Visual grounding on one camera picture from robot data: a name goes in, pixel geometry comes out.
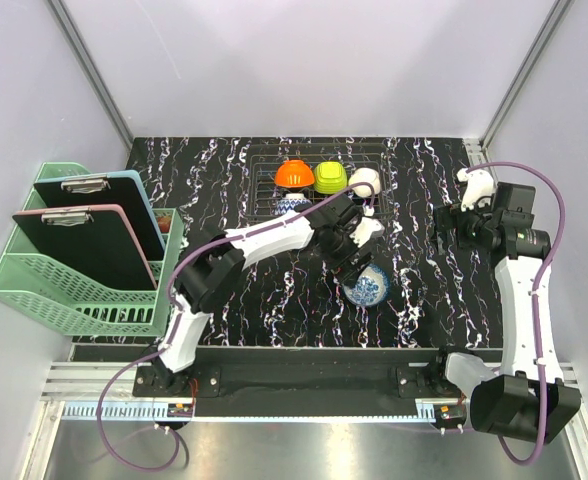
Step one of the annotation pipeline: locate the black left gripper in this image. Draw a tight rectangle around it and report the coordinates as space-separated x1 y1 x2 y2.
317 226 374 288

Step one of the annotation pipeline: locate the blue white floral bowl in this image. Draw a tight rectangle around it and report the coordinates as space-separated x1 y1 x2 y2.
343 263 390 307

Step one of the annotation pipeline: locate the blue white zigzag bowl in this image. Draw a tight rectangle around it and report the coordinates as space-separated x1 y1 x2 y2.
274 193 311 216

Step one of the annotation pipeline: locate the white bowl dark blue outside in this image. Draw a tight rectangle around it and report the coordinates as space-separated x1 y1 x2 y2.
313 161 348 195

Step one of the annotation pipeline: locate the yellow floral scalloped bowl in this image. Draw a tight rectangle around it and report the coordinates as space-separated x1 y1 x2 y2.
348 167 381 198

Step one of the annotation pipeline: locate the orange bowl white inside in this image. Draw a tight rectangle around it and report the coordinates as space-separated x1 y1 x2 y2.
274 159 315 189

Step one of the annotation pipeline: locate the red patterned bowl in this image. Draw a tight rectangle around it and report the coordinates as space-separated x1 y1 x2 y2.
155 213 173 235

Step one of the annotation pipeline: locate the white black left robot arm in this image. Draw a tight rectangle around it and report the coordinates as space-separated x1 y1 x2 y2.
154 193 384 396

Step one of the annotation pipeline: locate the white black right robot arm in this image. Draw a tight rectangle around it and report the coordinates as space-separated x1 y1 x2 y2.
426 177 581 445

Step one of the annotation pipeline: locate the black marble pattern mat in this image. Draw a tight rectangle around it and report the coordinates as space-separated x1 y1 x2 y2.
127 137 502 348

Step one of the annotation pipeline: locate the blue edged black clipboard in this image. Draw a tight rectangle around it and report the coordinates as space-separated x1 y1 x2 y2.
34 170 165 261

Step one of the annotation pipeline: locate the pink edged black clipboard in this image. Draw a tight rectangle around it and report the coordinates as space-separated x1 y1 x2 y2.
13 204 157 291

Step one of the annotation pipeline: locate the green plastic file basket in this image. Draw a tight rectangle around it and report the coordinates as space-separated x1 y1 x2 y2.
0 162 183 337

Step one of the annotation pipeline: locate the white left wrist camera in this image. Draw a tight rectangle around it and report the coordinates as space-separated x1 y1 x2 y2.
350 216 385 248

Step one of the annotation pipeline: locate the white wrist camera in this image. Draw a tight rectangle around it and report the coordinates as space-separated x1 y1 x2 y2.
456 169 495 211
350 216 385 248

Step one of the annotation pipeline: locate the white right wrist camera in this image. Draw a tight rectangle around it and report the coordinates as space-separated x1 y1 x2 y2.
456 169 495 211

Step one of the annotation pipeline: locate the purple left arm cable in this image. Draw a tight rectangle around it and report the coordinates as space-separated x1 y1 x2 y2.
95 182 375 474

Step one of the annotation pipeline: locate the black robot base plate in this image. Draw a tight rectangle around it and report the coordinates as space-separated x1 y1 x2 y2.
133 361 462 398

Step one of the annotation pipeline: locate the grey wire dish rack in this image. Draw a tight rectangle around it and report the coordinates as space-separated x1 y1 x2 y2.
246 142 393 224

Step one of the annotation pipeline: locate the aluminium frame rail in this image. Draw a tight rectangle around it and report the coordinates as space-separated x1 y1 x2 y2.
41 362 586 421

